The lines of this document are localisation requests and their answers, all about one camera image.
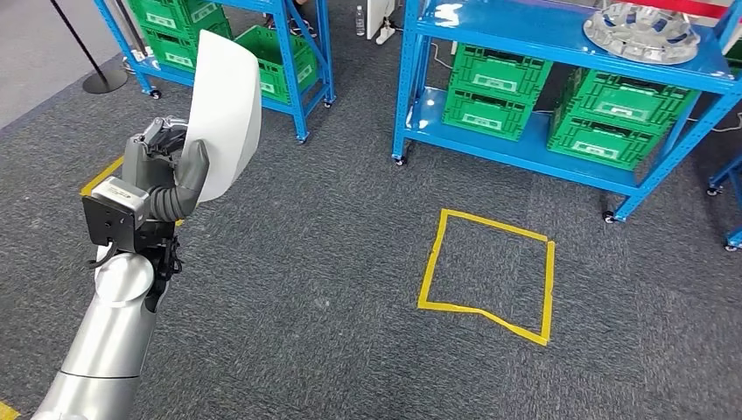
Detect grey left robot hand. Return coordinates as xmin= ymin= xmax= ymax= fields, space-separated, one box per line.
xmin=122 ymin=115 xmax=211 ymax=202

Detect white curved plastic part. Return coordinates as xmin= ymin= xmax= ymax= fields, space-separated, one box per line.
xmin=180 ymin=30 xmax=263 ymax=204

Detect person's shoe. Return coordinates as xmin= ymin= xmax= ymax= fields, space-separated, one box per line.
xmin=288 ymin=16 xmax=319 ymax=39

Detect white desk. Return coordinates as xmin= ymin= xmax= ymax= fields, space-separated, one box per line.
xmin=366 ymin=0 xmax=401 ymax=40

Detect yellow floor tape square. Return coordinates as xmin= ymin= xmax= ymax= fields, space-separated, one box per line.
xmin=416 ymin=208 xmax=557 ymax=347

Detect silver wheel cover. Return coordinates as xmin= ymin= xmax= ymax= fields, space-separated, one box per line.
xmin=582 ymin=1 xmax=702 ymax=66

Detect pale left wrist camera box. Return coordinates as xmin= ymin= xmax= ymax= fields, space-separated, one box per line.
xmin=80 ymin=176 xmax=178 ymax=256

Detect black stanchion post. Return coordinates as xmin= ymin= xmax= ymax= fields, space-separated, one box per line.
xmin=49 ymin=0 xmax=130 ymax=95

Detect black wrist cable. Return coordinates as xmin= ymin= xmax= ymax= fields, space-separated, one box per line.
xmin=144 ymin=234 xmax=185 ymax=314

